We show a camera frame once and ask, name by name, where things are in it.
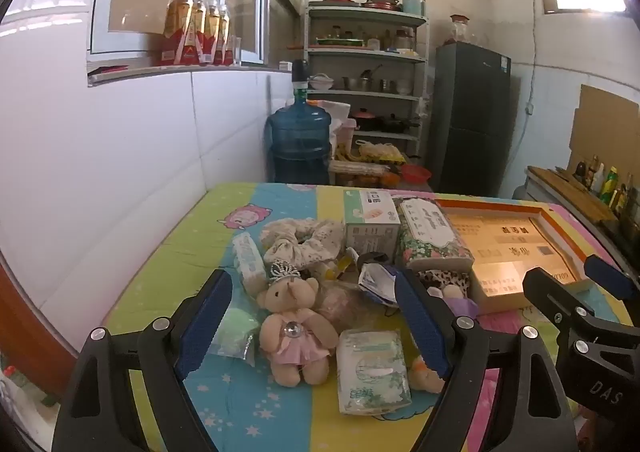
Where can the white bowls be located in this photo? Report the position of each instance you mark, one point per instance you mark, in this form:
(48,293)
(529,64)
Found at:
(321,81)

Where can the large green leaf tissue pack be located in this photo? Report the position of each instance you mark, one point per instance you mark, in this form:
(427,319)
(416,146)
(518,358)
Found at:
(372,372)

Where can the red plastic basin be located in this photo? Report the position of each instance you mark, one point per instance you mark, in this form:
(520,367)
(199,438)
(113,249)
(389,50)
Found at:
(415,174)

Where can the clear plastic bag packet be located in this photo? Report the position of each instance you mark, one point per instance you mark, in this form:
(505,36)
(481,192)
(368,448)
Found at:
(248,257)

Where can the red paper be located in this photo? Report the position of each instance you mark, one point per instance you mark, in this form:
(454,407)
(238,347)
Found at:
(107,71)

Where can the black frying pan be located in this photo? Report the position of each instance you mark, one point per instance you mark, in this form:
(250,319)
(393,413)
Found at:
(397,124)

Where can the small orange plush toy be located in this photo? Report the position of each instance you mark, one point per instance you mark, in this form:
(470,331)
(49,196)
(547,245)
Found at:
(425,374)

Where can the steel pot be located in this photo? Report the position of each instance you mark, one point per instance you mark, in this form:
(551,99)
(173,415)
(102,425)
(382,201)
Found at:
(356,84)

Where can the pale plastic container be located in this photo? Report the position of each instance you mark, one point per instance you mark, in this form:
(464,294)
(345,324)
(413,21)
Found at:
(344,140)

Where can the large floral scrunchie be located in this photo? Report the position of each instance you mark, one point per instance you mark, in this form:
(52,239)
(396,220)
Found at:
(300,237)

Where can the green white tissue box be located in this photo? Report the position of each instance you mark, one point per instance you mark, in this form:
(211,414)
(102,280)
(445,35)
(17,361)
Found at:
(370,212)

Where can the row of sauce bottles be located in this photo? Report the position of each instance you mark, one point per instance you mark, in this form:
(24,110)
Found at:
(607,184)

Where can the green puff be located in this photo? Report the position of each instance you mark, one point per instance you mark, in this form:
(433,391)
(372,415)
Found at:
(235,337)

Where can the grey metal shelf rack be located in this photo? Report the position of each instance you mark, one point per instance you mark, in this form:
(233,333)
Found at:
(422,82)

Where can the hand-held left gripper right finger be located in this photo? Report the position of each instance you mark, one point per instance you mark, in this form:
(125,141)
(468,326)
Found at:
(420,327)

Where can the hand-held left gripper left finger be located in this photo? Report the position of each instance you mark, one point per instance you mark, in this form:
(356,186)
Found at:
(205,327)

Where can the black water pump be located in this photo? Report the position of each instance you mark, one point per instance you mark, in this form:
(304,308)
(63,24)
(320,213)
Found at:
(300,75)

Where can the wooden cutting board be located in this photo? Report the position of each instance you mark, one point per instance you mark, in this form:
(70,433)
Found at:
(570,189)

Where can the dark floral tissue pack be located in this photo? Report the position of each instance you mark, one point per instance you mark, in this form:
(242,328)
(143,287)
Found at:
(430,232)

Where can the clear drinking glass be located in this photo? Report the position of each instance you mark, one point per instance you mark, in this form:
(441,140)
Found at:
(236,52)

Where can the teal canister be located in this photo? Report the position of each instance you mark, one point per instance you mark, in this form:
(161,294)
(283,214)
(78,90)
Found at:
(414,5)

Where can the orange cardboard box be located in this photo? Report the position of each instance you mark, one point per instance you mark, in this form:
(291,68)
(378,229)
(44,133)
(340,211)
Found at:
(505,252)

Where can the yellow snack packet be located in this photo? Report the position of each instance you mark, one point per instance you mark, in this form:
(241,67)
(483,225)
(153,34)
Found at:
(332,269)

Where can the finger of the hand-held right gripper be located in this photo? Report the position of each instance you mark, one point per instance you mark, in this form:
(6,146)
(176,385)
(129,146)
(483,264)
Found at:
(550,292)
(610,277)

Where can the red pot with glass lid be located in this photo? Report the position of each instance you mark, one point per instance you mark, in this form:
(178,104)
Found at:
(382,2)

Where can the clear plastic bag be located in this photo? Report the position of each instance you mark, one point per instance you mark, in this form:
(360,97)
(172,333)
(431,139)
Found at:
(345,304)

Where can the dark grey refrigerator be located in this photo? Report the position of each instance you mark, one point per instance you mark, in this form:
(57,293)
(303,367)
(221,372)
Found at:
(470,122)

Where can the leopard print cloth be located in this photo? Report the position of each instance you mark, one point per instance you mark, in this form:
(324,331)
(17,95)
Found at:
(445,278)

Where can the black pot red lid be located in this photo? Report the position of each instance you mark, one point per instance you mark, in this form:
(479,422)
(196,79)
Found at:
(365,120)

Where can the beige teddy bear pink dress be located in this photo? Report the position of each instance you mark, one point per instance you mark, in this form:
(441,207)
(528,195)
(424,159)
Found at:
(295,327)

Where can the glass jar red lid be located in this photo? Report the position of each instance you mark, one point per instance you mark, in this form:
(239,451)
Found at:
(460,30)

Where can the brown cardboard sheet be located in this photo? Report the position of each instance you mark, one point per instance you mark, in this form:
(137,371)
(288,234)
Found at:
(605,127)

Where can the red plate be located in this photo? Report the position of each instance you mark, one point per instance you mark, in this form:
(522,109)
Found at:
(340,0)

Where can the blue water jug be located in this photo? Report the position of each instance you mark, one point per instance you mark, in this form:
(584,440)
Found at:
(300,132)

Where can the green tray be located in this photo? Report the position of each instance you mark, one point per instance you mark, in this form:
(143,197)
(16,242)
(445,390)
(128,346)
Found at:
(340,40)

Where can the brown door frame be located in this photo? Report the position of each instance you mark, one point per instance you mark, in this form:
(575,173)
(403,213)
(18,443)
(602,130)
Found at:
(25,332)

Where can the white blue mask package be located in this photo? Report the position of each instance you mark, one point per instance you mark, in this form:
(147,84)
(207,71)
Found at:
(377,282)

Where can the white sack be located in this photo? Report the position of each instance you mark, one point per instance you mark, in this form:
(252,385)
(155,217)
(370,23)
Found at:
(337,112)

